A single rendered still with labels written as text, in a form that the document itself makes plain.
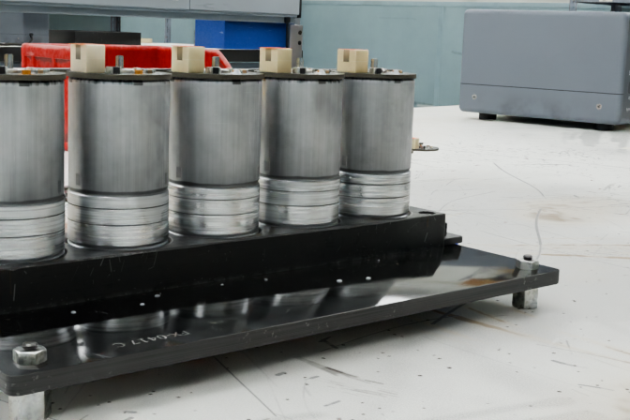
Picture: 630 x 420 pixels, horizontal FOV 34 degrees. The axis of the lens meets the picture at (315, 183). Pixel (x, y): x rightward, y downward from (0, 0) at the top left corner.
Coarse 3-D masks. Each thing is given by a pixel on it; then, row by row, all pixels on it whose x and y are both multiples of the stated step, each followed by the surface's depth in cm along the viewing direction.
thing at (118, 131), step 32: (96, 96) 24; (128, 96) 24; (160, 96) 25; (96, 128) 24; (128, 128) 24; (160, 128) 25; (96, 160) 24; (128, 160) 24; (160, 160) 25; (96, 192) 24; (128, 192) 24; (160, 192) 25; (96, 224) 25; (128, 224) 25; (160, 224) 25
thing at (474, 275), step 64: (384, 256) 30; (448, 256) 30; (0, 320) 22; (64, 320) 22; (128, 320) 22; (192, 320) 23; (256, 320) 23; (320, 320) 23; (0, 384) 19; (64, 384) 19
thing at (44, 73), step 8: (0, 72) 23; (32, 72) 24; (40, 72) 23; (48, 72) 24; (56, 72) 24; (64, 72) 24; (0, 80) 22; (8, 80) 22; (16, 80) 22; (24, 80) 22; (32, 80) 22; (40, 80) 23; (48, 80) 23; (56, 80) 23
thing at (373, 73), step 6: (342, 72) 30; (348, 72) 30; (372, 72) 30; (378, 72) 30; (390, 72) 31; (402, 72) 30; (372, 78) 29; (378, 78) 29; (384, 78) 29; (390, 78) 29; (396, 78) 29; (402, 78) 30; (408, 78) 30; (414, 78) 30
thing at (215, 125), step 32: (192, 96) 26; (224, 96) 26; (256, 96) 27; (192, 128) 26; (224, 128) 26; (256, 128) 27; (192, 160) 26; (224, 160) 26; (256, 160) 27; (192, 192) 26; (224, 192) 26; (256, 192) 27; (192, 224) 26; (224, 224) 26; (256, 224) 27
